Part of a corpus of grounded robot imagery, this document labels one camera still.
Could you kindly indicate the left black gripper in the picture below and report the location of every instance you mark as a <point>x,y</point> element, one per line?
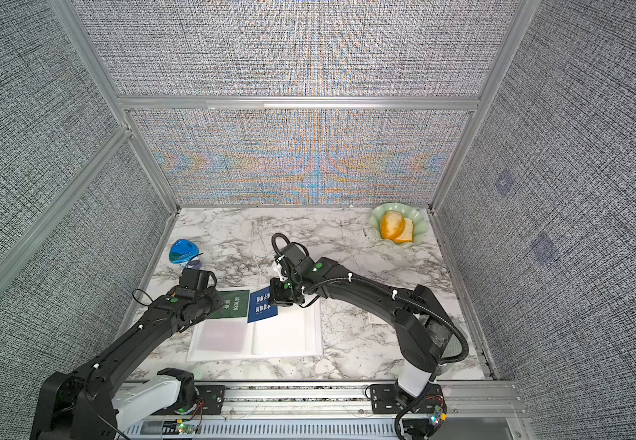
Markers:
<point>218,302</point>

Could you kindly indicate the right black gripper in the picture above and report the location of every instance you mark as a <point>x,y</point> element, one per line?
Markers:
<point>277,298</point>

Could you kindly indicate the blue card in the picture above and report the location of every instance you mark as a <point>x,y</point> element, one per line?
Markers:
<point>259,307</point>

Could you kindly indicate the green card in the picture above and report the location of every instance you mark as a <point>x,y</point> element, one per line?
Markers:
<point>235,305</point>

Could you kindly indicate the white photo album book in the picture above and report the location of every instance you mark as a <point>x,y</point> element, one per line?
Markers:
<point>294,332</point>

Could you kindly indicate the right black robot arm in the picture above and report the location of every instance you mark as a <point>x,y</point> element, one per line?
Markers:
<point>426,335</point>

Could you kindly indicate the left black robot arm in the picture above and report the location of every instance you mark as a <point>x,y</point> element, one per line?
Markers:
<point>80,404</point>

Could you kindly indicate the blue lidded cup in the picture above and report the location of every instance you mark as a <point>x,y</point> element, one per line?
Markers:
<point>184,252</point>

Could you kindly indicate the white card grey print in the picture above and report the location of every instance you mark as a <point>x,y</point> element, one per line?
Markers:
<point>373,319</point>

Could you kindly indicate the bread piece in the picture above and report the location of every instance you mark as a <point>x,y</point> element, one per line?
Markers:
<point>397,228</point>

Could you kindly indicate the green glass plate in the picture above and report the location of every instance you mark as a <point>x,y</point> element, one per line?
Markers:
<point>420,225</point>

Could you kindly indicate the green folded cloth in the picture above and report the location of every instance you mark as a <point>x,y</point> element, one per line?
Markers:
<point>454,351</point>

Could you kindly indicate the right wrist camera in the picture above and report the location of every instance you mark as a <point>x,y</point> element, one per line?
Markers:
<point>294,259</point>

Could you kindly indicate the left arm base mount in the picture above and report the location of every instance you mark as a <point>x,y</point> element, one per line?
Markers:
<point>208,399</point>

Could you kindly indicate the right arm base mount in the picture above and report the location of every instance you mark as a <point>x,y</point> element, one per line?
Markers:
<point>389,399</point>

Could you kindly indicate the aluminium front rail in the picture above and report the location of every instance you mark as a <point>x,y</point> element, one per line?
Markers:
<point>337,410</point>

